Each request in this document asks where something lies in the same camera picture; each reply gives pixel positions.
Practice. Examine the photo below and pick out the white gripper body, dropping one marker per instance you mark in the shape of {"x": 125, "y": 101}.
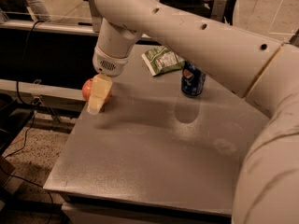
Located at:
{"x": 108, "y": 63}

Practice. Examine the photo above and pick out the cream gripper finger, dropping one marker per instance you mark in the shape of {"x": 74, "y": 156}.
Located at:
{"x": 100, "y": 89}

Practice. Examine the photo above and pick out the red apple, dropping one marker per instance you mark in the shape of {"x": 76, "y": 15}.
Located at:
{"x": 86, "y": 91}

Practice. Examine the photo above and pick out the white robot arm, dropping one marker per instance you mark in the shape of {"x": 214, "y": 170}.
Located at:
{"x": 261, "y": 70}

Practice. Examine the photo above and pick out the green chip bag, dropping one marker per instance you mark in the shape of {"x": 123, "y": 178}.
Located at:
{"x": 161, "y": 60}

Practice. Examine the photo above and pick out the blue soda can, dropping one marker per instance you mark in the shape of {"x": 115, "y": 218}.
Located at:
{"x": 192, "y": 80}

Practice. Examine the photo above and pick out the person legs and shoes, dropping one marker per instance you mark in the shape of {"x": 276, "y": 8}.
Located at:
{"x": 39, "y": 10}

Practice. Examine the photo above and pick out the left metal bracket post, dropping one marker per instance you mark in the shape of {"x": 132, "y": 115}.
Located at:
{"x": 96, "y": 17}

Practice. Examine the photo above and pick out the metal bracket post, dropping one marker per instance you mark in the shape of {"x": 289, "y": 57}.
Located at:
{"x": 218, "y": 10}
{"x": 96, "y": 17}

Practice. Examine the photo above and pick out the glass barrier rail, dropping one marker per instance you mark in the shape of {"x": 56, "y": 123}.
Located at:
{"x": 50, "y": 27}

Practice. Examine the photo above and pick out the right metal bracket post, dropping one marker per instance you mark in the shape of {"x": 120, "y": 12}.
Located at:
{"x": 218, "y": 10}

